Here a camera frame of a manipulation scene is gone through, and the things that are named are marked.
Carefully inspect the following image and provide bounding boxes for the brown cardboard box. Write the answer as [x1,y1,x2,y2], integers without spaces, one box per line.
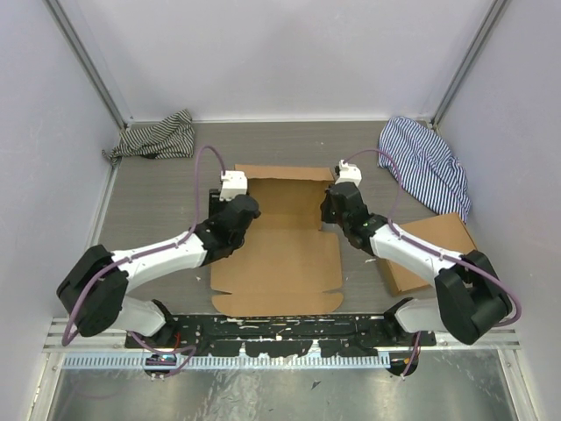
[210,164,344,317]
[371,213,476,296]

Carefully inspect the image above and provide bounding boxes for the right aluminium corner post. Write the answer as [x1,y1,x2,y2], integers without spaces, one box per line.
[430,0,511,132]

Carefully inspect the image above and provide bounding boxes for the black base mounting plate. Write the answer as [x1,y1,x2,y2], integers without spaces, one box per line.
[124,313,438,359]

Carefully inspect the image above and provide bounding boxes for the white slotted cable duct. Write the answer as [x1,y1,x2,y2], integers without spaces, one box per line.
[61,352,391,370]

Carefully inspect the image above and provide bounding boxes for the blue white striped cloth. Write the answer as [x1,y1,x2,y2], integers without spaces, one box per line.
[379,117,472,221]

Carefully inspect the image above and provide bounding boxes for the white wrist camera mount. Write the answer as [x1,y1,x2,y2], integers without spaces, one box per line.
[335,160,362,187]
[219,170,248,202]

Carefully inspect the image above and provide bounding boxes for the black white striped cloth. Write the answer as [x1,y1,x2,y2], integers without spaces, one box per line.
[102,110,195,167]

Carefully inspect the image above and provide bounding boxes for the folded brown cardboard box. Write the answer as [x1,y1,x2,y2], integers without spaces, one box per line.
[371,213,476,296]

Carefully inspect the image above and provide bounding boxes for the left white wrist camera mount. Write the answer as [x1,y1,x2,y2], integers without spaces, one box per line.
[219,170,248,202]

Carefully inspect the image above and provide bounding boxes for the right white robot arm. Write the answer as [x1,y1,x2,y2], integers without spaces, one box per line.
[321,182,520,346]

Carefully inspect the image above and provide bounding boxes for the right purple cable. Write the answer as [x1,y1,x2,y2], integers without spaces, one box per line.
[344,148,523,378]

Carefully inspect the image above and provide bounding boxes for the left aluminium corner post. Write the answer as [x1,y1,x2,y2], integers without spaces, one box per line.
[44,1,133,129]

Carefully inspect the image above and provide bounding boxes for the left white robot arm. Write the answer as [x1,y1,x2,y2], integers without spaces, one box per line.
[56,194,260,348]

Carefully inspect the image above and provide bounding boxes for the aluminium front rail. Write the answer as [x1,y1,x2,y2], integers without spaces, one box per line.
[43,318,520,352]

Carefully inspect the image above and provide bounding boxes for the aluminium corner post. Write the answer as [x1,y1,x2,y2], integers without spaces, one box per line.
[44,1,133,129]
[430,0,511,132]

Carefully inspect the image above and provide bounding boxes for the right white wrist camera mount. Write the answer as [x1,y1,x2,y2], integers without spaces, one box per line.
[335,160,362,187]

